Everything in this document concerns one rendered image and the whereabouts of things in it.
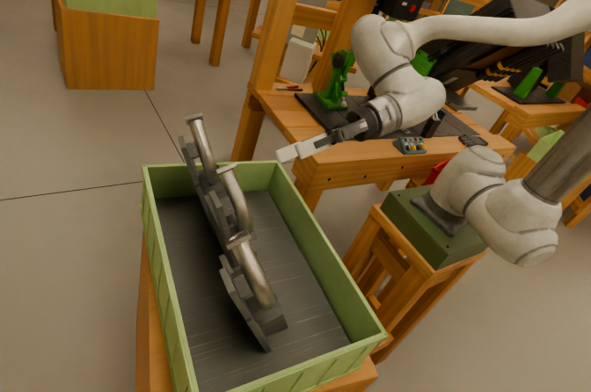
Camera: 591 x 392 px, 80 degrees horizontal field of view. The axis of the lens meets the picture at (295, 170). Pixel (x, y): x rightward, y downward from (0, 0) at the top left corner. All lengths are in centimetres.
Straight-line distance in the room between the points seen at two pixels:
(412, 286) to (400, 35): 82
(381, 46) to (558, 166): 53
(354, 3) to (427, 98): 107
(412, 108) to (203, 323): 66
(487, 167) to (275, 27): 104
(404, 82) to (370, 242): 73
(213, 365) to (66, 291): 122
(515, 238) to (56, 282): 181
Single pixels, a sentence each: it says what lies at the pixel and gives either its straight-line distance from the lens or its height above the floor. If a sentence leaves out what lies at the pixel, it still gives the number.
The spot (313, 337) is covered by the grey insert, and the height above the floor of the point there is 85.
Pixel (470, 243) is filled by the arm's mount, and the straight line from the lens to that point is 133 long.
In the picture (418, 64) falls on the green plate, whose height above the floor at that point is 121.
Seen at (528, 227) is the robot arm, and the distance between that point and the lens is 111.
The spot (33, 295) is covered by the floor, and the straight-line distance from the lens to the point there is 197.
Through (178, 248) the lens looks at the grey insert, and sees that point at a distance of 98.
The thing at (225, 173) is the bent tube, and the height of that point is 118.
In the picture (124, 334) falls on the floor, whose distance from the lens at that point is 182.
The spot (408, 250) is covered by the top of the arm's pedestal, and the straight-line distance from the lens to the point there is 128.
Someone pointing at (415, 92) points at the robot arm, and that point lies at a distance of 86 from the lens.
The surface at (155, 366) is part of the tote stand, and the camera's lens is 89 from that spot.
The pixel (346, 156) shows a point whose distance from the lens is 146.
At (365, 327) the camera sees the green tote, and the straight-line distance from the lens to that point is 90.
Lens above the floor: 161
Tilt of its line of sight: 34 degrees down
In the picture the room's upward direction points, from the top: 21 degrees clockwise
